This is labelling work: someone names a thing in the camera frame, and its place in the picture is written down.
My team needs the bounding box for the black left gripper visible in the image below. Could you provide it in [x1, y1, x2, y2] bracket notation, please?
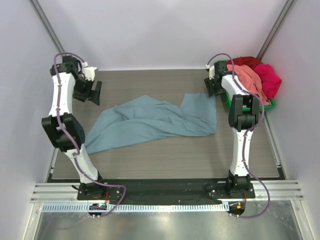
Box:
[72, 77, 101, 106]

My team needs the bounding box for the light blue t shirt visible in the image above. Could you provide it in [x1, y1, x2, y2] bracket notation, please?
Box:
[85, 93, 217, 154]

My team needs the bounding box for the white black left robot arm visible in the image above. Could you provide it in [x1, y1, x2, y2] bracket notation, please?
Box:
[41, 52, 106, 200]

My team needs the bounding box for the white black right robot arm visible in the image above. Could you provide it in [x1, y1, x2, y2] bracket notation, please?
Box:
[204, 61, 261, 200]

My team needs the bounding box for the salmon pink t shirt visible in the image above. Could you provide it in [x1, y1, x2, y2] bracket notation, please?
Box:
[234, 65, 268, 102]

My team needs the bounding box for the dark red t shirt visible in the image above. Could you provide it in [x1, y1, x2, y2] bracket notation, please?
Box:
[232, 56, 262, 70]

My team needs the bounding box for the beige t shirt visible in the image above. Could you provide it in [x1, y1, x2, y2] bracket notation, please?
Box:
[263, 99, 271, 106]

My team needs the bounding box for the magenta t shirt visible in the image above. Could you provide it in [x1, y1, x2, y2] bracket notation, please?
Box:
[254, 63, 282, 99]

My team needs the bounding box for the green plastic bin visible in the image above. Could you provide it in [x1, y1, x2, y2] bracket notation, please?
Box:
[214, 60, 276, 110]

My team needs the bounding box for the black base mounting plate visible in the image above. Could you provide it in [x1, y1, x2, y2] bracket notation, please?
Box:
[71, 178, 256, 206]

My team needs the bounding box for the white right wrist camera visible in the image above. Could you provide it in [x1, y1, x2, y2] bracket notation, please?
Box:
[205, 64, 215, 80]

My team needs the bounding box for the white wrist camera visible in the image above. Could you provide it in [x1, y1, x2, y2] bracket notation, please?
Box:
[81, 62, 98, 82]
[205, 64, 215, 80]

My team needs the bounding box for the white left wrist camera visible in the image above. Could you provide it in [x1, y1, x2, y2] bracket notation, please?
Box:
[81, 62, 98, 82]

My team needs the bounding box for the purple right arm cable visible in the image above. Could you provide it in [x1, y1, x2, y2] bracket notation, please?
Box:
[206, 53, 272, 219]

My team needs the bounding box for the aluminium frame post right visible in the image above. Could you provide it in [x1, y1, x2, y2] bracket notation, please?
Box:
[256, 0, 297, 61]

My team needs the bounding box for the aluminium frame post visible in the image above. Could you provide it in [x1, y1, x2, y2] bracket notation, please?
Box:
[28, 0, 65, 53]
[256, 0, 297, 61]

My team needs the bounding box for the aluminium frame post left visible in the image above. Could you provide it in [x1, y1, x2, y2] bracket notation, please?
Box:
[28, 0, 65, 53]

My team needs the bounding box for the slotted white cable duct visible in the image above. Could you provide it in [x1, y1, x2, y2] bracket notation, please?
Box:
[42, 202, 229, 214]

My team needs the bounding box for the aluminium front rail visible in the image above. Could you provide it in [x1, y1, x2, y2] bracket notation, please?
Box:
[30, 180, 304, 203]

